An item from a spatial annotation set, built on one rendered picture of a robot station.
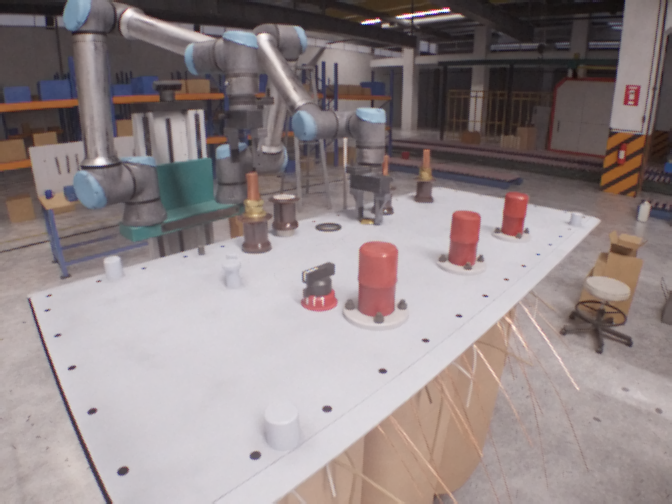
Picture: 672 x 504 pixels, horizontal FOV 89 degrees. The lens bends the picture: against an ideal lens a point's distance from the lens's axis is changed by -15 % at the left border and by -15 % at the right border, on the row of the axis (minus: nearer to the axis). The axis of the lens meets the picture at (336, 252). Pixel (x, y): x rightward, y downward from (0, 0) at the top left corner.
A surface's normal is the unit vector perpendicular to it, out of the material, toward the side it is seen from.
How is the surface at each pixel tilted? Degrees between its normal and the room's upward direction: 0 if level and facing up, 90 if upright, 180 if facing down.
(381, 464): 90
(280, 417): 0
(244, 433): 0
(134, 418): 0
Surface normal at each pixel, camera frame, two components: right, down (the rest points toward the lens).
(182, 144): 0.75, 0.23
